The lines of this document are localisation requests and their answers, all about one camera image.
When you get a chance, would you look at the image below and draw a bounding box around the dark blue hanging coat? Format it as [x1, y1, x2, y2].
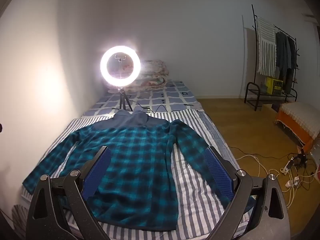
[286, 35, 298, 90]

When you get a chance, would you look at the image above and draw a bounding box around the orange stool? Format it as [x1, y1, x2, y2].
[274, 111, 315, 153]

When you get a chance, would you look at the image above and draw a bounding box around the white striped hanging blanket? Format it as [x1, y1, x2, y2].
[256, 16, 277, 77]

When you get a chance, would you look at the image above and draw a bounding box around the ring light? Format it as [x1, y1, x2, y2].
[100, 45, 141, 87]

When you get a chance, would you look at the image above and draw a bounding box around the white power strip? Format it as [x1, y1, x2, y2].
[282, 158, 295, 175]

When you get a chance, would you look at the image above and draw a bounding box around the grey white striped quilt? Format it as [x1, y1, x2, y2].
[11, 109, 253, 240]

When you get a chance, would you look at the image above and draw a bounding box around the white plug adapter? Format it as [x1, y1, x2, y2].
[285, 177, 300, 188]

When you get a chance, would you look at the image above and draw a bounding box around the white cable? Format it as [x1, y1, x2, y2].
[235, 152, 308, 209]

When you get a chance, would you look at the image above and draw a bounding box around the floral pillow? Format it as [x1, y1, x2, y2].
[107, 60, 170, 93]

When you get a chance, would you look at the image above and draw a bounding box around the dark grey hanging coat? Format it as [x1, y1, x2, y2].
[275, 31, 288, 93]

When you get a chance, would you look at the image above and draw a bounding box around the yellow box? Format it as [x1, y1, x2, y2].
[265, 77, 284, 95]

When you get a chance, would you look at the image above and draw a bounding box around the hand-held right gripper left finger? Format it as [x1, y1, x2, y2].
[25, 145, 112, 240]

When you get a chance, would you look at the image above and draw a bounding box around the black metal clothes rack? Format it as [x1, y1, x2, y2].
[244, 4, 300, 112]

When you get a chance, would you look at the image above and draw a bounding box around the black cable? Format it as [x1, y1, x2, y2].
[136, 102, 202, 115]

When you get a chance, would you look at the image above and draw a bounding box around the teal plaid fleece jacket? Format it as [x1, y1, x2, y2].
[22, 110, 255, 232]

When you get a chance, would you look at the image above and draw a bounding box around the white lace cloth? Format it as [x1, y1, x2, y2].
[278, 102, 320, 140]

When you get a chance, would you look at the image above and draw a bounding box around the blue patterned bed sheet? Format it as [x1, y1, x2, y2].
[82, 79, 205, 117]

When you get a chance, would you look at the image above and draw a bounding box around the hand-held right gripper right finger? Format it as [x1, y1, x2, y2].
[204, 145, 292, 240]

